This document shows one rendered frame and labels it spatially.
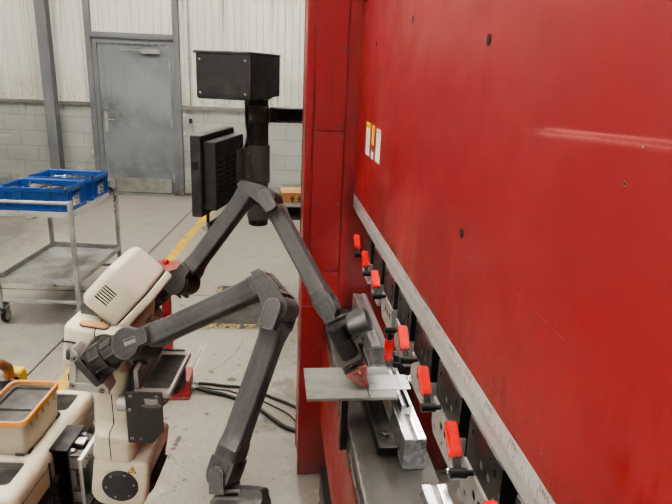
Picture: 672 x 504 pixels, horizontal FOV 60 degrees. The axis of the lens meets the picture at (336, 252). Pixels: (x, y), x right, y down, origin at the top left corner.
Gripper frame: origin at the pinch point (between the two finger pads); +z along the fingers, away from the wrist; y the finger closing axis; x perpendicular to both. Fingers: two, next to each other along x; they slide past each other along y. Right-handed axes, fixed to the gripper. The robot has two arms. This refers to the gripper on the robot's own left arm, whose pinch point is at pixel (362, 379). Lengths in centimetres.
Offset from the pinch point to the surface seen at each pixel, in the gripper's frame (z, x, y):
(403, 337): -22.8, -16.8, -30.4
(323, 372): -4.1, 10.5, 6.9
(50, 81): -215, 271, 716
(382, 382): 3.8, -4.8, 0.1
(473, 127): -66, -44, -55
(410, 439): 8.7, -6.5, -23.6
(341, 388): -1.9, 6.5, -2.7
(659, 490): -42, -32, -114
